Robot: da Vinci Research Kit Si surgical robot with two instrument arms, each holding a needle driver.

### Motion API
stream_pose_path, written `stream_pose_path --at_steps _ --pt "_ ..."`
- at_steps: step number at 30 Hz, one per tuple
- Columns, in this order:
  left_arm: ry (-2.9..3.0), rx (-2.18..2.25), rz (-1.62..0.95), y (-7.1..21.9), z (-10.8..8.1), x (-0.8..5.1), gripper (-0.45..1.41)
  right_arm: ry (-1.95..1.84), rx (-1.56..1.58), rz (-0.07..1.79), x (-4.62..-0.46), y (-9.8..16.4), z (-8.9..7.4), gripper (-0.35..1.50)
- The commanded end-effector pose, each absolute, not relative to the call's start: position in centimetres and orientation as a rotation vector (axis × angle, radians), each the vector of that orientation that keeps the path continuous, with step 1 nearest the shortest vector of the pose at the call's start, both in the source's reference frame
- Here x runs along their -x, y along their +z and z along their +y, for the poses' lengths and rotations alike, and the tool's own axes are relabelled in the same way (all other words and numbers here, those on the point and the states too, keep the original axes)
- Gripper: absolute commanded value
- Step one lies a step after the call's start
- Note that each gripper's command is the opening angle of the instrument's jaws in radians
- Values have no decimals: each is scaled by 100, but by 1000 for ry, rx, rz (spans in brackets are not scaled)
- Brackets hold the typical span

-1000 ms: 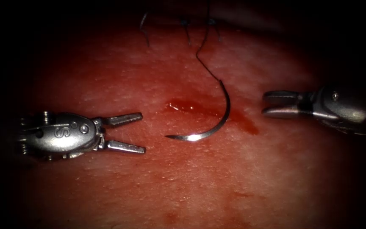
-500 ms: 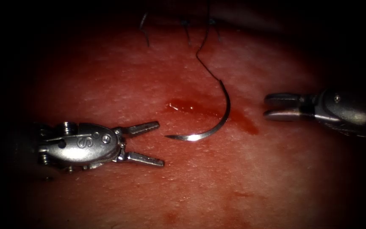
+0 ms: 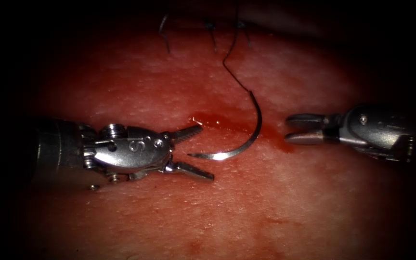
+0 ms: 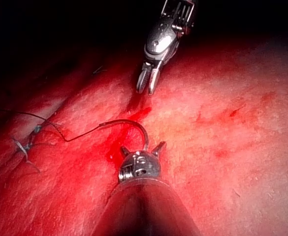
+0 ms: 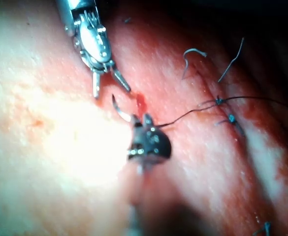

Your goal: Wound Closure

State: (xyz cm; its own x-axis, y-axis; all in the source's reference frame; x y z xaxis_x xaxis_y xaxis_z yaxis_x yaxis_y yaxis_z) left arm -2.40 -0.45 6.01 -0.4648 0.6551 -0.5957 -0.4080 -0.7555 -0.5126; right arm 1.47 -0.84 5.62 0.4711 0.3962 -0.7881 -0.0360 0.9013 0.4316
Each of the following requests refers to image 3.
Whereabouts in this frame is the left arm needle driver jaw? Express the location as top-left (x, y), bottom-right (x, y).
top-left (164, 161), bottom-right (215, 182)
top-left (163, 125), bottom-right (204, 145)

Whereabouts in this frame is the right arm needle driver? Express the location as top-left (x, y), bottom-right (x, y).
top-left (322, 104), bottom-right (416, 162)

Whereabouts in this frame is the right arm needle driver jaw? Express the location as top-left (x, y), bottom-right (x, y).
top-left (286, 113), bottom-right (326, 129)
top-left (284, 130), bottom-right (325, 145)

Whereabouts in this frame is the left arm needle driver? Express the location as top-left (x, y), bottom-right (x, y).
top-left (79, 122), bottom-right (175, 184)

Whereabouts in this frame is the curved steel needle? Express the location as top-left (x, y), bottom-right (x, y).
top-left (187, 90), bottom-right (263, 161)

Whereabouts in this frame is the black thread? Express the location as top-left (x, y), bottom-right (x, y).
top-left (222, 0), bottom-right (253, 95)

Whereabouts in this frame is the tissue pad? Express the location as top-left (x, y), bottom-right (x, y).
top-left (13, 0), bottom-right (416, 260)

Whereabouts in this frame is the blue thread piece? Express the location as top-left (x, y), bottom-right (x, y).
top-left (158, 13), bottom-right (172, 54)

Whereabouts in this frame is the blue stitching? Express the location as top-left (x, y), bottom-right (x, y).
top-left (203, 18), bottom-right (253, 53)

